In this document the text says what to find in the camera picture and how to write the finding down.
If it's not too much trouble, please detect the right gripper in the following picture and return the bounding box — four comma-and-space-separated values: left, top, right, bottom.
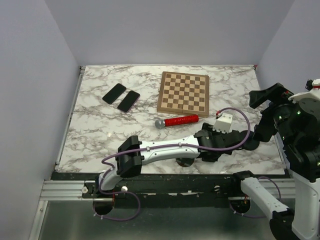
249, 80, 299, 144

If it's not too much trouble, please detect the black round-base phone holder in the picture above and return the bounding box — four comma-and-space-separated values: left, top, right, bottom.
240, 124, 273, 151

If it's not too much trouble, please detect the black phone purple case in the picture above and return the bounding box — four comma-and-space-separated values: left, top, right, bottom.
117, 90, 140, 113

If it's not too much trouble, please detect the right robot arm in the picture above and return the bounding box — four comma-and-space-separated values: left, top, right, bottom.
230, 98, 320, 240

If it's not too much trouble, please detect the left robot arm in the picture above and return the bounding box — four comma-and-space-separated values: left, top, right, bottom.
93, 123, 253, 198

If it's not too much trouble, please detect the round wooden phone stand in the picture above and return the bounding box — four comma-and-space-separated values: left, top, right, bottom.
175, 158, 195, 167

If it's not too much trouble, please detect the red glitter toy microphone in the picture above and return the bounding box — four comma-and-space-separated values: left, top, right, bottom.
154, 114, 199, 129

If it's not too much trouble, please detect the wooden chessboard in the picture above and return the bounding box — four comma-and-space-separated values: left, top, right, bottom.
156, 71, 210, 118

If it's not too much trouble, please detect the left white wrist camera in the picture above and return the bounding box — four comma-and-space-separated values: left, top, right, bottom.
213, 113, 233, 134

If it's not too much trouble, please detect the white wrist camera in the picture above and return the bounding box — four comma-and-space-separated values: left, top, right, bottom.
213, 113, 233, 134
288, 78, 320, 102

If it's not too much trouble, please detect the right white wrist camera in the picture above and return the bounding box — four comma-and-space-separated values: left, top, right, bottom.
288, 78, 320, 102

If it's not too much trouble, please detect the black mounting rail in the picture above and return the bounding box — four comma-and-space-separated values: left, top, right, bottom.
82, 174, 245, 209

